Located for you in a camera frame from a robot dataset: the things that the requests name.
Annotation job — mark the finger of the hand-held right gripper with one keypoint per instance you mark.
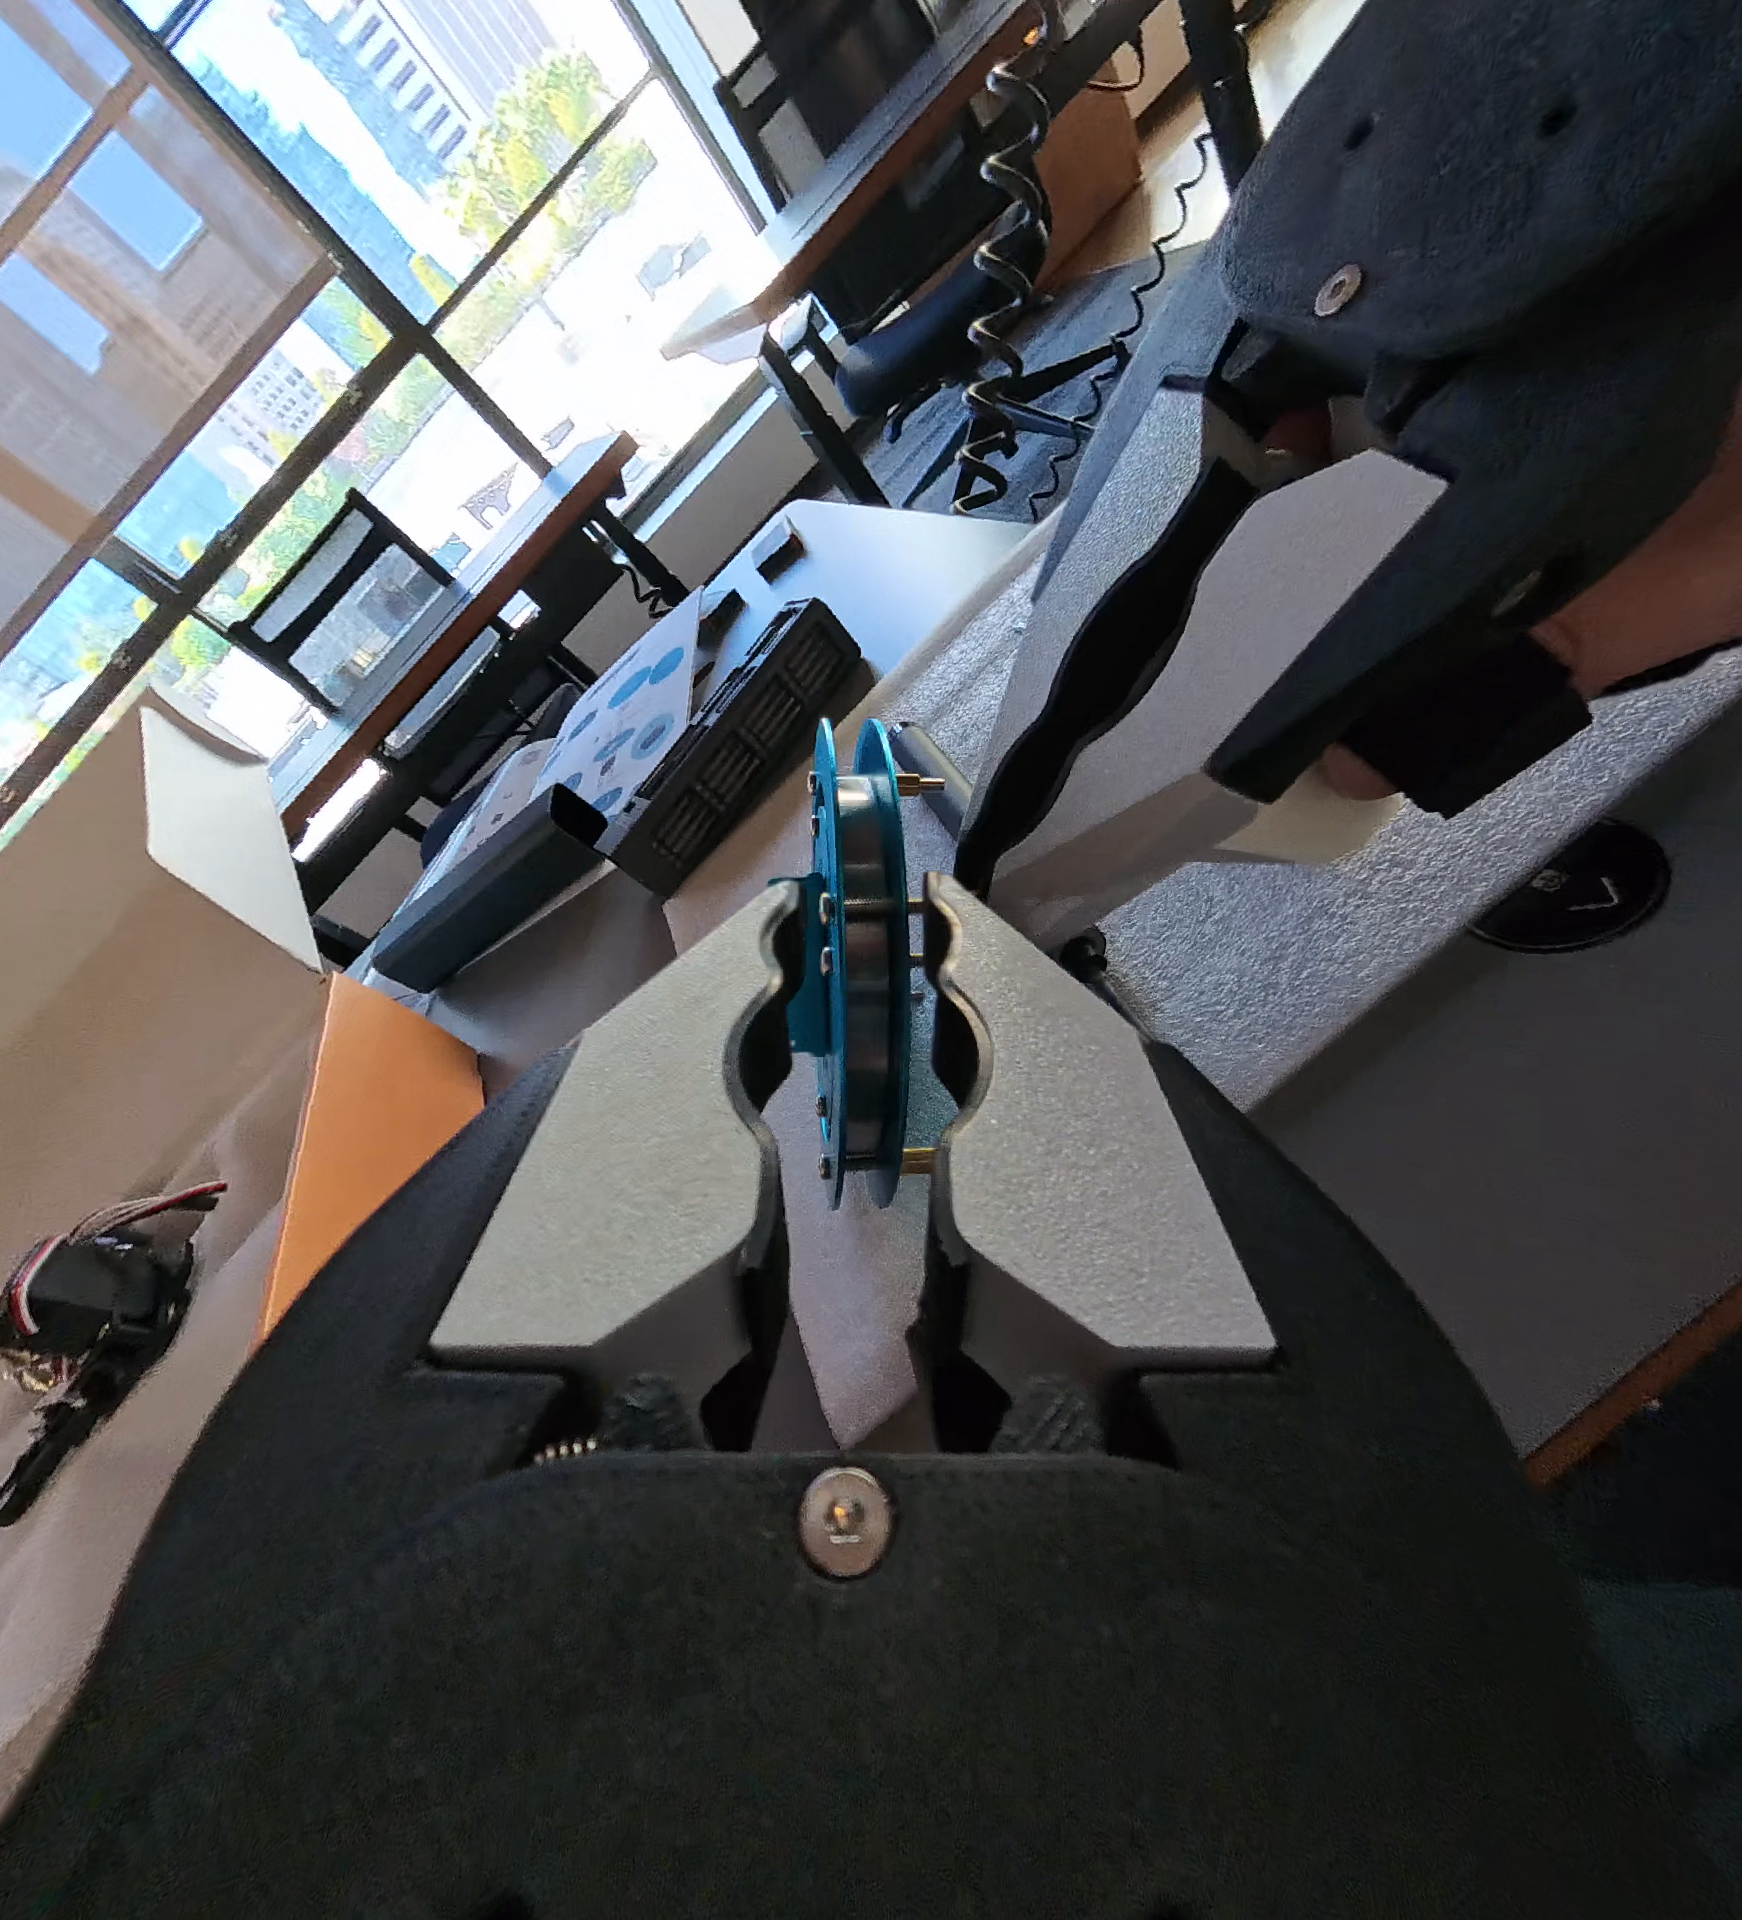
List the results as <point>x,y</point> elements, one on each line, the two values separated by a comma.
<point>1290,600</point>
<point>1141,451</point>

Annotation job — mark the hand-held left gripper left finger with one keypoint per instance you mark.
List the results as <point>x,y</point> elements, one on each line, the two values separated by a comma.
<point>599,1197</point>

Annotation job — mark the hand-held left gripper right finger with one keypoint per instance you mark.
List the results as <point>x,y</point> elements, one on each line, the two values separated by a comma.
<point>1096,1197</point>

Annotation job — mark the blue round metal turntable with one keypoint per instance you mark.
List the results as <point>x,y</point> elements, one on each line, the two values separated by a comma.
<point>860,961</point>

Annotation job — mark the black servo robot arm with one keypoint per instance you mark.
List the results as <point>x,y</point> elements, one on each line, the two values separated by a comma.
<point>90,1306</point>

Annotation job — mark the person's right hand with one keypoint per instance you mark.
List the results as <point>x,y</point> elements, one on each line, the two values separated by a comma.
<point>1738,522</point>

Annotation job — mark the dark blue office chair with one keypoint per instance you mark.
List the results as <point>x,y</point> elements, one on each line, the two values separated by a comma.
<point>915,335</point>

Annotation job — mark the orange cardboard box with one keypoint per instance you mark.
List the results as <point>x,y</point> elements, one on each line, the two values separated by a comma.
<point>361,1111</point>

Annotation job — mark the white foam sheet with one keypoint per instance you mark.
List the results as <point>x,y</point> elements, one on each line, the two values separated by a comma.
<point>1231,974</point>

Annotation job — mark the brown cardboard box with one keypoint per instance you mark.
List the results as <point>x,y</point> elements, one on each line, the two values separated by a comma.
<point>1096,166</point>

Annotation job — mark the black rectangular case sleeve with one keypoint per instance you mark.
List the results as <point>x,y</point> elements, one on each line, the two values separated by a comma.
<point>585,820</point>

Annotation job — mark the black screwdriver bit case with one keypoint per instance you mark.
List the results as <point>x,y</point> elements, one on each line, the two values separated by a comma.
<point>750,747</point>

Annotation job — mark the printed instruction sheet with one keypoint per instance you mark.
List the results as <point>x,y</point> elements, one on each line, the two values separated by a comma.
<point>616,720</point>

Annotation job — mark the black mesh chair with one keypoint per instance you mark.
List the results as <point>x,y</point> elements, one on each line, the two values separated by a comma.
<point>347,600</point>

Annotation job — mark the black framed window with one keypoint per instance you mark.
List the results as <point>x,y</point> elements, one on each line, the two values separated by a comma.
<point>406,327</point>

